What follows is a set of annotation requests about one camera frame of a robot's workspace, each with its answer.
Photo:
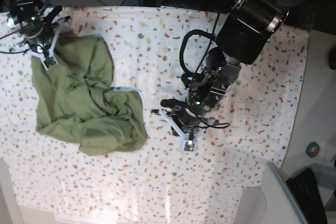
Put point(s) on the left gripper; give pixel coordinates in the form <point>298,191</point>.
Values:
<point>183,115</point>

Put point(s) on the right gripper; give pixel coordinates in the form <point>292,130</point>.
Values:
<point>37,31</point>

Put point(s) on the green t-shirt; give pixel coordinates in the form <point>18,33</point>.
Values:
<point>77,103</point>

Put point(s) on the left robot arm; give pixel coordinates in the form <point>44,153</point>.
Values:
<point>249,25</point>

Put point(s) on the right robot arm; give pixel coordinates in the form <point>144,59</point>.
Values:
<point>28,7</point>

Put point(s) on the green tape roll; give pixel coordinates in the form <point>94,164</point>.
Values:
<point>312,150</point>

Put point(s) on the black keyboard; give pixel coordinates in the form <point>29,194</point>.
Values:
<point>305,191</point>

